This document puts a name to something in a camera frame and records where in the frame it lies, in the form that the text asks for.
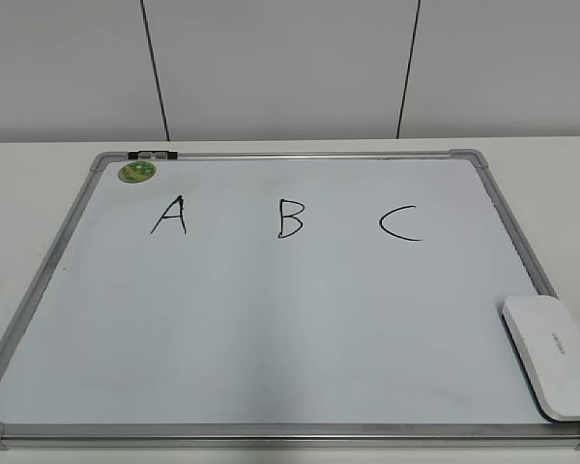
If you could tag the black grey hanger clip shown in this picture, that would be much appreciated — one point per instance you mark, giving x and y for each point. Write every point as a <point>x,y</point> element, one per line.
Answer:
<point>152,155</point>

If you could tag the green round magnet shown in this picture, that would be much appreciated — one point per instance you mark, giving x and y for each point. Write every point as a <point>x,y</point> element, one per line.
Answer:
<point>137,172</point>

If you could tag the white board with grey frame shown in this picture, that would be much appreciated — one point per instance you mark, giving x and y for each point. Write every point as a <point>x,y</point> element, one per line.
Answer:
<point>254,299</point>

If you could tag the white board eraser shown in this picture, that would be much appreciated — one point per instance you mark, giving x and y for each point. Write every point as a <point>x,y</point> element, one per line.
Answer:
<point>547,341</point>

